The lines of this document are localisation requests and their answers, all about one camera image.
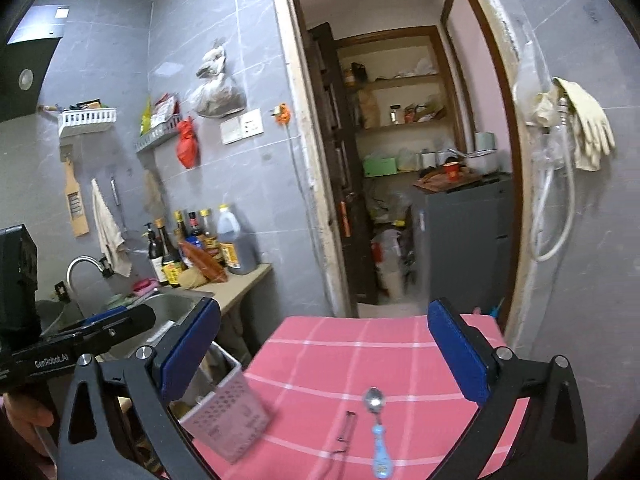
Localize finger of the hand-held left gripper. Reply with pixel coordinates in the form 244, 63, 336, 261
60, 306, 130, 335
75, 304, 157, 358

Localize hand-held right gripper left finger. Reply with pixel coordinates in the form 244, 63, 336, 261
57, 296, 223, 480

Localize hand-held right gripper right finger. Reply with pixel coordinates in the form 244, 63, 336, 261
427, 298, 591, 480

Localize perforated metal utensil holder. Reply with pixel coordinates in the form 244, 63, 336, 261
170, 342, 273, 465

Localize blue handled small spoon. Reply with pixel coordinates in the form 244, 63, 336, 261
362, 386, 396, 480

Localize metal peeler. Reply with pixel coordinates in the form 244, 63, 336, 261
334, 410, 358, 456

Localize person's left hand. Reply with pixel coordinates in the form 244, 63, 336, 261
0, 392, 56, 441

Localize steel sink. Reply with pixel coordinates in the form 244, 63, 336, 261
40, 290, 216, 361

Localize steel faucet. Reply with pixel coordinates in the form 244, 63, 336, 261
66, 255, 113, 303

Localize yellow label soy sauce bottle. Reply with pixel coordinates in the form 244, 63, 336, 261
152, 218, 185, 288

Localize beige towel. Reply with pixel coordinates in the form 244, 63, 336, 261
91, 178, 133, 278

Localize kitchen counter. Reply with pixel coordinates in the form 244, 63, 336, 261
200, 262, 273, 316

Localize orange snack packet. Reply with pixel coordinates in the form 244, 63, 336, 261
177, 240, 229, 283

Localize white plastic bag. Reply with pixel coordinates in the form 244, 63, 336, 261
372, 230, 406, 298

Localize grey refrigerator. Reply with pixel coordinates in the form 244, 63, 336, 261
411, 175, 516, 316

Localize large oil bottle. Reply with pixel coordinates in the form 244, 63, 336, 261
215, 203, 258, 277

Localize pink checked tablecloth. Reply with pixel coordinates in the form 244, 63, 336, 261
192, 312, 531, 480

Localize wooden cutting board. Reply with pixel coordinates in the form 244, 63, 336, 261
412, 172, 483, 195

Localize red plastic bag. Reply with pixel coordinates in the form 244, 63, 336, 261
176, 116, 199, 170

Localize white rice cooker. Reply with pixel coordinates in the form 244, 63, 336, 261
470, 132, 500, 176

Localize green box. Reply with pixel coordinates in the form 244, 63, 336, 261
362, 156, 398, 177

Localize black range hood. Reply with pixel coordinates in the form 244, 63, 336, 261
0, 5, 71, 123

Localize dark wooden door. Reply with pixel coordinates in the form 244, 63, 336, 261
305, 22, 378, 306

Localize wooden shelf unit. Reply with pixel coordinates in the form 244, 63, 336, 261
335, 27, 451, 181

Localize plastic bag of dried goods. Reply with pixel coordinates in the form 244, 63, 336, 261
189, 40, 247, 120

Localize pale rubber gloves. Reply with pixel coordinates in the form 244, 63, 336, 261
550, 77, 617, 172

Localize white hose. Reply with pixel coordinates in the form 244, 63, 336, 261
529, 125, 577, 263

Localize white plastic wall rack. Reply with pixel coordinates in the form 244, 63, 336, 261
57, 106, 118, 138

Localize metal wire wall rack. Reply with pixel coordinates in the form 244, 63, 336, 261
135, 112, 183, 153

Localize wooden door frame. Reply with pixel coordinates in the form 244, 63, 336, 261
270, 0, 538, 346

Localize white wall socket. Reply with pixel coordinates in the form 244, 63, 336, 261
240, 108, 264, 137

